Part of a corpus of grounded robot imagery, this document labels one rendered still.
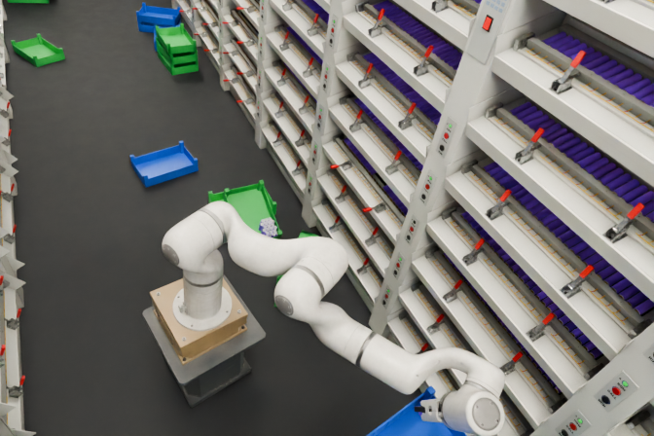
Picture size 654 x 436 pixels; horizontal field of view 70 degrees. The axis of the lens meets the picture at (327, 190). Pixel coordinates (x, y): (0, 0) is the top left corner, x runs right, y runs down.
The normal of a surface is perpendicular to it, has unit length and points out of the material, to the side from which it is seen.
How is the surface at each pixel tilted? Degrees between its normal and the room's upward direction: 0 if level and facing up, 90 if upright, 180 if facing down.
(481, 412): 25
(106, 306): 0
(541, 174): 17
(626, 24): 107
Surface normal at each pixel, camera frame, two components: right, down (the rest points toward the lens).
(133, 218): 0.14, -0.73
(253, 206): 0.29, -0.44
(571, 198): -0.13, -0.64
